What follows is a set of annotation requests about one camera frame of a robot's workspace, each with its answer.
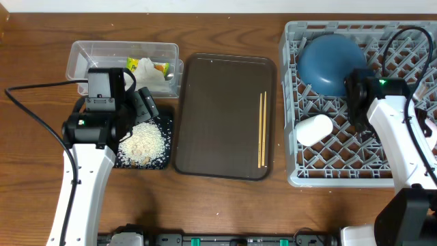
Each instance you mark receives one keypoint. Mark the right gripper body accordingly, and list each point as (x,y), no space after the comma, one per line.
(355,111)

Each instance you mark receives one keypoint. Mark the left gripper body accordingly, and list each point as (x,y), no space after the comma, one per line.
(138,109)

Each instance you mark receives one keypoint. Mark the white tissue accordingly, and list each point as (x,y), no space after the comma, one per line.
(153,80)

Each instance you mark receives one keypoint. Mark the rice food scraps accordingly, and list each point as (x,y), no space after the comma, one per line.
(144,148)

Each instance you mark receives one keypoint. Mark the dark blue plate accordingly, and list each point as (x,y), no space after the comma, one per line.
(328,60)

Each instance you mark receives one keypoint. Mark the yellow green snack wrapper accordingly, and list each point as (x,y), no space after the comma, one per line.
(144,64)

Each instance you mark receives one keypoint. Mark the white cup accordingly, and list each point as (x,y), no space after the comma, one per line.
(313,129)

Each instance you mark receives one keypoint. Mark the wooden chopstick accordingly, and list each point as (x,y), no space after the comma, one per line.
(259,158)
(264,130)

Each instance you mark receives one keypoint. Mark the white pink bowl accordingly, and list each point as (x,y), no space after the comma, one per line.
(431,135)

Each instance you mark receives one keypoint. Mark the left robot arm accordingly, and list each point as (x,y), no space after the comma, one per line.
(98,124)

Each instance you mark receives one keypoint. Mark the grey dishwasher rack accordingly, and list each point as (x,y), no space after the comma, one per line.
(344,158)

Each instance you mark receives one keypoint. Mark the clear plastic waste bin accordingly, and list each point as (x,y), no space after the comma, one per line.
(113,54)

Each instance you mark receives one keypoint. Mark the black plastic tray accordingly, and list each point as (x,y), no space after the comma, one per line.
(165,122)

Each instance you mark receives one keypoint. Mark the brown serving tray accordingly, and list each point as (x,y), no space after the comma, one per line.
(219,116)

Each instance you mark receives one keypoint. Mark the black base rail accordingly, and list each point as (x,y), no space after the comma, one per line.
(133,235)

